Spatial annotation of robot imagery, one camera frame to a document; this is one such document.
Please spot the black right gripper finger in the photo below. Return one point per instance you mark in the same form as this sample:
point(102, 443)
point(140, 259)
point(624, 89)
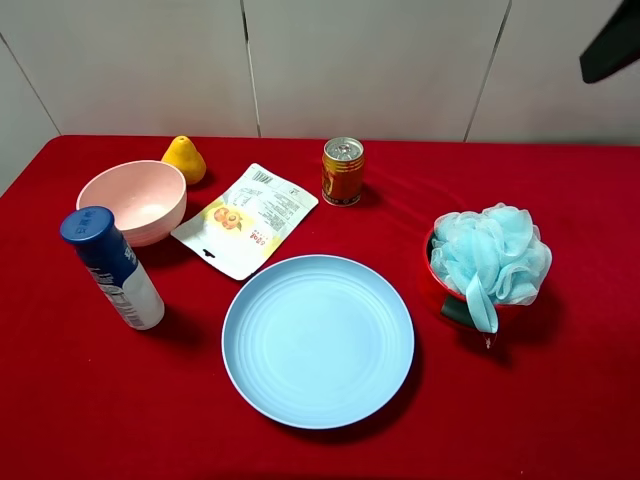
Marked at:
point(615, 47)

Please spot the light blue bath loofah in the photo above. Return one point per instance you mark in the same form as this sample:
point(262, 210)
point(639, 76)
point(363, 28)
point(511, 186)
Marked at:
point(492, 258)

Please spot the gold beverage can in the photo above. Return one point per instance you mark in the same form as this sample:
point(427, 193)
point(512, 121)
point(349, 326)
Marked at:
point(342, 171)

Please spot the red tablecloth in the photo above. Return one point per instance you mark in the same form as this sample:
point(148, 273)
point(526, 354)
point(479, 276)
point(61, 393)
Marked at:
point(83, 396)

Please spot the white snack pouch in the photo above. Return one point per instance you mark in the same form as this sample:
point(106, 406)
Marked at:
point(241, 229)

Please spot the light blue plastic plate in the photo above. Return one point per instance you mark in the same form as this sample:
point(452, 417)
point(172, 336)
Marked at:
point(317, 342)

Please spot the yellow pear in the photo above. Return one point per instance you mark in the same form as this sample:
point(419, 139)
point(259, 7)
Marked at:
point(183, 155)

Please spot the pink plastic bowl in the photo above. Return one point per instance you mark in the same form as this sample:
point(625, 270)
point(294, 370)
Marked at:
point(148, 199)

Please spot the blue capped white bottle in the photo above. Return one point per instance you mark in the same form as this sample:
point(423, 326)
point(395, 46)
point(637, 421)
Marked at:
point(113, 265)

